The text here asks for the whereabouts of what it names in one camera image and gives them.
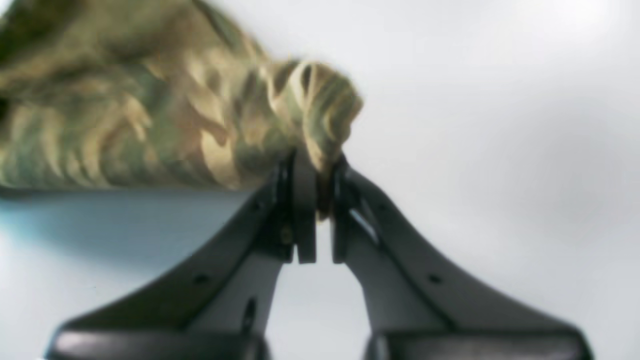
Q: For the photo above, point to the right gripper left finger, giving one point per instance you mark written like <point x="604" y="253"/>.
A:
<point x="214" y="305"/>

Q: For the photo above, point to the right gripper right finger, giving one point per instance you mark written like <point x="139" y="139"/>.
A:
<point x="420" y="304"/>

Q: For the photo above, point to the camouflage T-shirt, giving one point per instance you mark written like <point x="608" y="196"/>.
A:
<point x="116" y="94"/>

